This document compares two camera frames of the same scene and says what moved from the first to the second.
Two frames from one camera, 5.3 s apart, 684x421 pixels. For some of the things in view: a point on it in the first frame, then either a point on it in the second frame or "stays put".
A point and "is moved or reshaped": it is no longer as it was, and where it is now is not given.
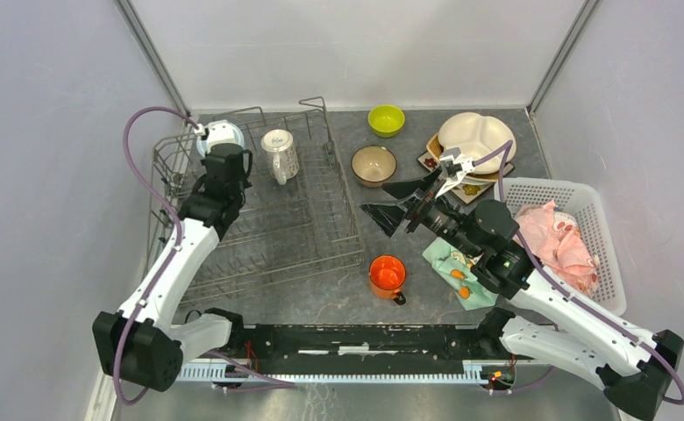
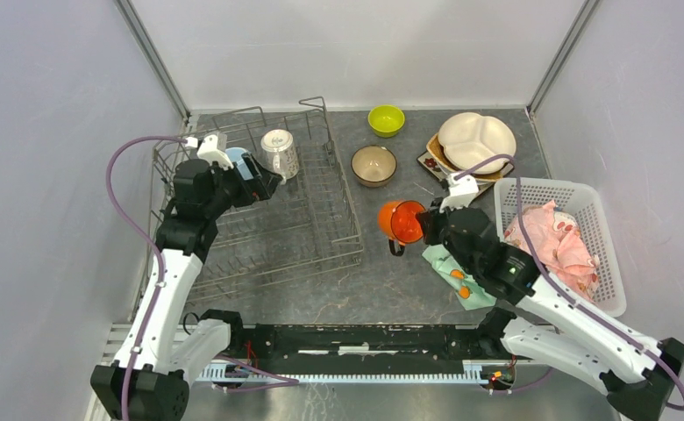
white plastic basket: x=582 y=204 stays put
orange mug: x=387 y=274 is moved or reshaped
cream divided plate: x=477 y=136 stays put
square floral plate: x=465 y=192 stays put
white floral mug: x=283 y=161 stays put
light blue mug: x=202 y=144 is moved or reshaped
